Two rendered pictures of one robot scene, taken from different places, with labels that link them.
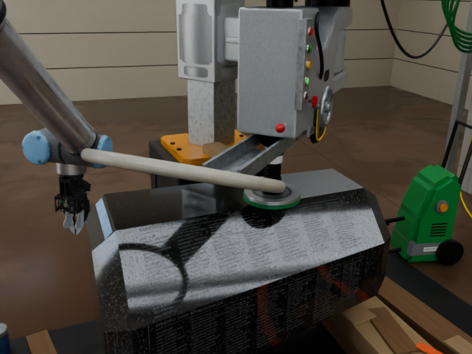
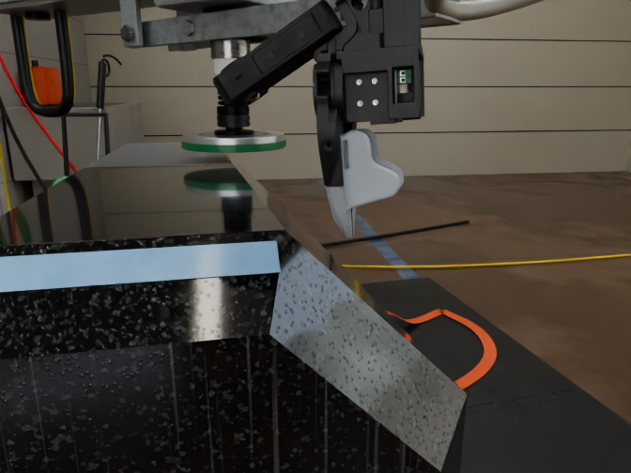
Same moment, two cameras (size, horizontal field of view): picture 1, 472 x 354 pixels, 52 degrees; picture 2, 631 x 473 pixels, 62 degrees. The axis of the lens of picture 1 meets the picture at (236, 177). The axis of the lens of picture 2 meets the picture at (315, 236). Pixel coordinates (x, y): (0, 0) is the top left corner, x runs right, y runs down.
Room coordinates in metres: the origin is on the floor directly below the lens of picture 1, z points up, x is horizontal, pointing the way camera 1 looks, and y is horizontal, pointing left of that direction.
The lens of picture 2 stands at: (1.35, 0.96, 0.98)
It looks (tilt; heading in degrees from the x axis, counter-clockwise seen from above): 16 degrees down; 279
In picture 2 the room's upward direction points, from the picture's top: straight up
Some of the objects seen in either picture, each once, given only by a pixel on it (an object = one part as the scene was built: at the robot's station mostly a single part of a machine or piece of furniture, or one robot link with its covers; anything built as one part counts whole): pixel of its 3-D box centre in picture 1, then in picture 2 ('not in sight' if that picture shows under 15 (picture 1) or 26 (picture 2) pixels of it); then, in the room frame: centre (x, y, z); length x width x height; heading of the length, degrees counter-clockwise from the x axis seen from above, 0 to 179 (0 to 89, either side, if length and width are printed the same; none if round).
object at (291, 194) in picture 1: (272, 192); (234, 136); (1.71, -0.14, 0.88); 0.21 x 0.21 x 0.01
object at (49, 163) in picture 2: not in sight; (89, 161); (3.71, -2.79, 0.43); 1.30 x 0.62 x 0.86; 107
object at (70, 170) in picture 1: (71, 166); not in sight; (1.40, 0.50, 1.09); 0.10 x 0.09 x 0.05; 85
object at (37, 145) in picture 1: (50, 145); not in sight; (1.29, 0.52, 1.19); 0.12 x 0.12 x 0.09; 76
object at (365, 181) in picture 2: (68, 223); (363, 186); (1.38, 0.53, 0.90); 0.06 x 0.03 x 0.09; 175
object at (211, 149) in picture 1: (220, 152); not in sight; (2.42, 0.09, 0.81); 0.20 x 0.10 x 0.05; 32
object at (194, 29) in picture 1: (242, 38); not in sight; (2.56, -0.02, 1.37); 0.74 x 0.34 x 0.25; 56
